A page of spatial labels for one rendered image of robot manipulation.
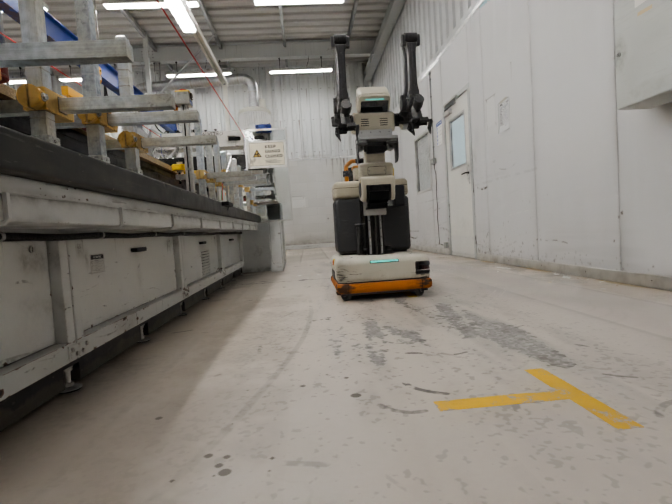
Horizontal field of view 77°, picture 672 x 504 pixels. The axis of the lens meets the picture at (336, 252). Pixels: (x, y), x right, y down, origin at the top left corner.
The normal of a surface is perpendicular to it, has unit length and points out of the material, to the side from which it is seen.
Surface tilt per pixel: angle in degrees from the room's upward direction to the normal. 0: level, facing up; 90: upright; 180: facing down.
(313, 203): 90
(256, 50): 90
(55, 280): 90
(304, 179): 90
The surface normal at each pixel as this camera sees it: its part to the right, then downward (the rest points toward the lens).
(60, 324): 0.07, 0.05
